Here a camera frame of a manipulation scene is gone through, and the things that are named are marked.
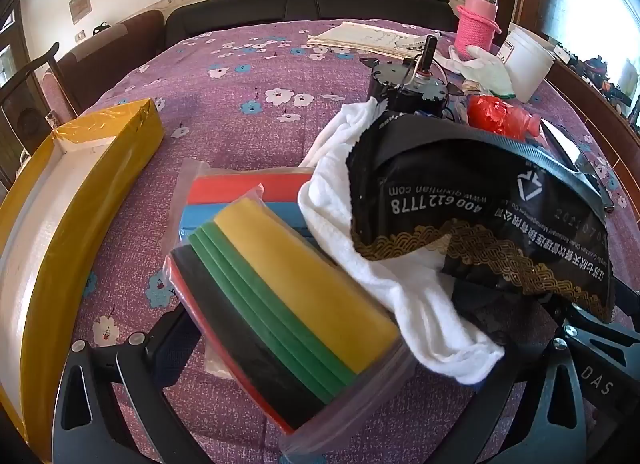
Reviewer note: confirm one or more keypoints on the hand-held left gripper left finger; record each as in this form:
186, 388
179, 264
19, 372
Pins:
165, 344

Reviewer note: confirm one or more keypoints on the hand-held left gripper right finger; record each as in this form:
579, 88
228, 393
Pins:
562, 394

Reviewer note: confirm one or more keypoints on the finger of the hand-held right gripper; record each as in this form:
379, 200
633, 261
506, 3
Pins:
628, 297

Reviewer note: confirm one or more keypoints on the yellow cardboard box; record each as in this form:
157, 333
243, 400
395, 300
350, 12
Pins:
75, 224

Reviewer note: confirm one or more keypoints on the bag of yellow green sponges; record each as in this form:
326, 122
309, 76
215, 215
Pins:
310, 294

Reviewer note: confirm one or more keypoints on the bag of red blue sponges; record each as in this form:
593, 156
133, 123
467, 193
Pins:
235, 194

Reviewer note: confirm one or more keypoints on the white towel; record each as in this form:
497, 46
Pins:
400, 294

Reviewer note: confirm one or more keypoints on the black plastic bag gold print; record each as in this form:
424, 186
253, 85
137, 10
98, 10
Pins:
450, 194

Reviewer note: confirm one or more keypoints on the red plastic bag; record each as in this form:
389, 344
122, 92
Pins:
495, 114

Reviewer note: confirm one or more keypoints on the white plastic jar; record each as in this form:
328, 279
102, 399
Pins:
525, 64

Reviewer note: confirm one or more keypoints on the white cotton glove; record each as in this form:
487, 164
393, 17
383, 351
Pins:
487, 69

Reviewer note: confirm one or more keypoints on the dark wooden chair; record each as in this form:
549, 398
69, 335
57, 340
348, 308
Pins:
35, 69

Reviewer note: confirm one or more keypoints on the black cylindrical motor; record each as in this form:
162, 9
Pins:
400, 84

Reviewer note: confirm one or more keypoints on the pink bottle with knitted sleeve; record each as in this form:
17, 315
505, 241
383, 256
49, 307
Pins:
475, 24

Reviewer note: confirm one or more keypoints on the black item on armchair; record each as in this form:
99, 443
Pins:
101, 27

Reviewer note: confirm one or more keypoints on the stack of white papers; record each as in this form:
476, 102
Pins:
360, 37

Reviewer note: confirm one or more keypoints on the black headboard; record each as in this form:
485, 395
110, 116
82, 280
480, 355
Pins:
300, 4

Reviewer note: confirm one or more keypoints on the small wall plaque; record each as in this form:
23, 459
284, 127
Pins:
79, 5

